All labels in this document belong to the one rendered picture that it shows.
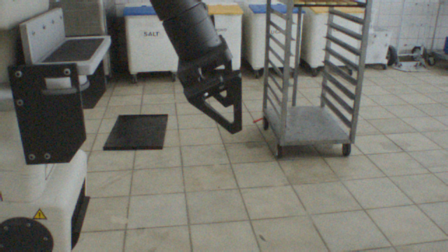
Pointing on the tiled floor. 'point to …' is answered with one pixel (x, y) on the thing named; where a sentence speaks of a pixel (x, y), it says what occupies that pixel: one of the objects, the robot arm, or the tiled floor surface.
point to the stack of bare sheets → (137, 133)
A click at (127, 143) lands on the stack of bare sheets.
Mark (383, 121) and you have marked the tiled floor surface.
